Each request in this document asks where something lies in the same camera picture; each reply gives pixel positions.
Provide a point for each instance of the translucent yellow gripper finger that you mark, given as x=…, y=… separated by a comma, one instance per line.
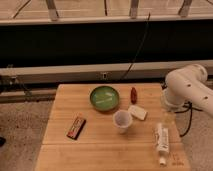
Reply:
x=168, y=118

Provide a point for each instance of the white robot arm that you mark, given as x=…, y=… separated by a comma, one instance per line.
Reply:
x=187, y=84

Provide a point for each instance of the white toothpaste tube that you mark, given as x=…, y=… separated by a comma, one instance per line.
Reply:
x=162, y=143

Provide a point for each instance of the white soap bar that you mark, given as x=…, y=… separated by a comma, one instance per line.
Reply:
x=137, y=112

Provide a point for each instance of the red brown small object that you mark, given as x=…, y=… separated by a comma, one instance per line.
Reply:
x=133, y=95

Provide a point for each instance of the green bowl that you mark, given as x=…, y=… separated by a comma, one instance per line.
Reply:
x=104, y=98

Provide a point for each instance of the white rail bar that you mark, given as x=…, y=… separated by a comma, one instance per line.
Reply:
x=94, y=72

